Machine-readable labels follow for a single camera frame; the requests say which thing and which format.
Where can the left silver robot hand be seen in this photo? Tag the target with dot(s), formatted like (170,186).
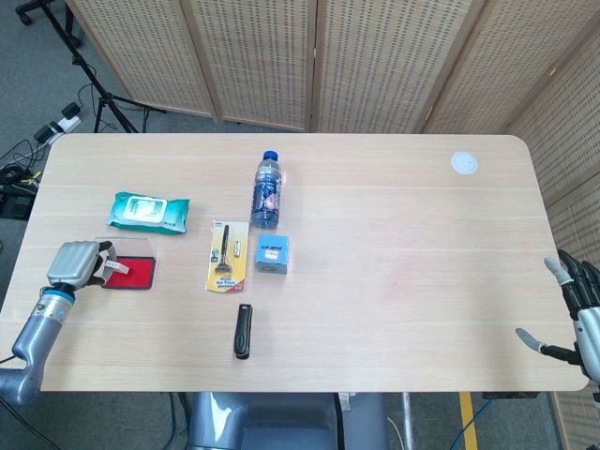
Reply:
(72,262)

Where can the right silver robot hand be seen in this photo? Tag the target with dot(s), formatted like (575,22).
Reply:
(589,328)

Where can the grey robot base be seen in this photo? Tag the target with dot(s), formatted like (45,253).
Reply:
(281,422)

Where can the red tray with clear wall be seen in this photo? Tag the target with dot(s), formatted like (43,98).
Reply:
(138,277)

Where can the black pedal box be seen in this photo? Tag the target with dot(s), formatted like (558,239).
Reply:
(14,201)

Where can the green wet wipes pack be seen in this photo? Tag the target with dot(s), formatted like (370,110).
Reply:
(173,213)

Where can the power strip with adapters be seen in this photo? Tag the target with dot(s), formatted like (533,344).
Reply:
(63,125)

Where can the yellow razor blister pack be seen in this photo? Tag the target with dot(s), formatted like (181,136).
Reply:
(227,281)

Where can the black tripod stand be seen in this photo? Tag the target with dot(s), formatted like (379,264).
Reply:
(104,96)

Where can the black stapler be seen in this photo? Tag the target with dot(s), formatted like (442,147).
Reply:
(243,333)

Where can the wooden rattan screen panel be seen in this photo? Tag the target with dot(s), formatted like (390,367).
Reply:
(150,51)
(262,56)
(384,61)
(572,140)
(497,70)

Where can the blue speaker box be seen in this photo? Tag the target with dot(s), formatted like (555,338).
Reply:
(272,253)

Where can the grey table leg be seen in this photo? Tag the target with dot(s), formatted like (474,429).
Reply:
(407,422)

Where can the blue plastic water bottle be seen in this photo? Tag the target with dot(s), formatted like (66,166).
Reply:
(267,192)

